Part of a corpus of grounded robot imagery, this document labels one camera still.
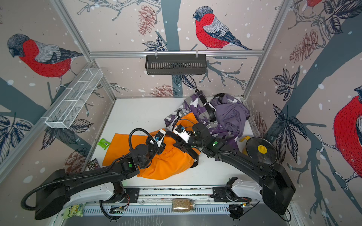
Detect black perforated metal shelf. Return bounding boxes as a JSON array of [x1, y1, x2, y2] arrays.
[[145, 54, 207, 75]]

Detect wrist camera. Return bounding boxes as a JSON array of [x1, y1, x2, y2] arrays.
[[154, 129, 166, 148], [173, 125, 192, 143]]

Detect jar of grains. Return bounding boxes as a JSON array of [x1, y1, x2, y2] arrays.
[[172, 198, 195, 212]]

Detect white wire mesh basket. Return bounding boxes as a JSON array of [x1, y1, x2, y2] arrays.
[[45, 68, 103, 129]]

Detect purple camouflage trousers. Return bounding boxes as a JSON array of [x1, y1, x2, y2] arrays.
[[165, 94, 240, 143]]

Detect dark candy packet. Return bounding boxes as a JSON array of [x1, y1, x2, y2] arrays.
[[87, 158, 100, 170]]

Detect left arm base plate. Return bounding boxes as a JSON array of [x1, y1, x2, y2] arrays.
[[112, 187, 140, 204]]

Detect orange trousers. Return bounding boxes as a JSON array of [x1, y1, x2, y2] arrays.
[[102, 112, 201, 180]]

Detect small green packet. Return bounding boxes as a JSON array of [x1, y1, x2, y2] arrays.
[[97, 138, 111, 150]]

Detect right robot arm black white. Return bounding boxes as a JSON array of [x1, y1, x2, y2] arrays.
[[173, 123, 296, 215]]

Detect yellow object beside spool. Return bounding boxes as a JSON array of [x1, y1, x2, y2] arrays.
[[237, 136, 251, 152]]

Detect horizontal aluminium frame bar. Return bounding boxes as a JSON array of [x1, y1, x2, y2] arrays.
[[89, 50, 264, 59]]

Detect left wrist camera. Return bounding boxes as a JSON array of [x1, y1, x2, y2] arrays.
[[154, 129, 166, 148]]

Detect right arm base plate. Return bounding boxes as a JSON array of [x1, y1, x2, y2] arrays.
[[210, 187, 252, 202]]

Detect black spool yellow hub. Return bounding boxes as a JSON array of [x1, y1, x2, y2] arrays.
[[246, 137, 278, 165]]

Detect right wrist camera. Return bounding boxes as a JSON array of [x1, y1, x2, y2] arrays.
[[173, 125, 192, 143]]

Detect green snack bag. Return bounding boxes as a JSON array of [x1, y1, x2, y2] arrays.
[[63, 203, 86, 219]]

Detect plain purple garment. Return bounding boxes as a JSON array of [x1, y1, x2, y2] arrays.
[[210, 93, 250, 137]]

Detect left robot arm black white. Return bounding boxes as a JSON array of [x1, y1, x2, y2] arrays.
[[20, 128, 169, 220]]

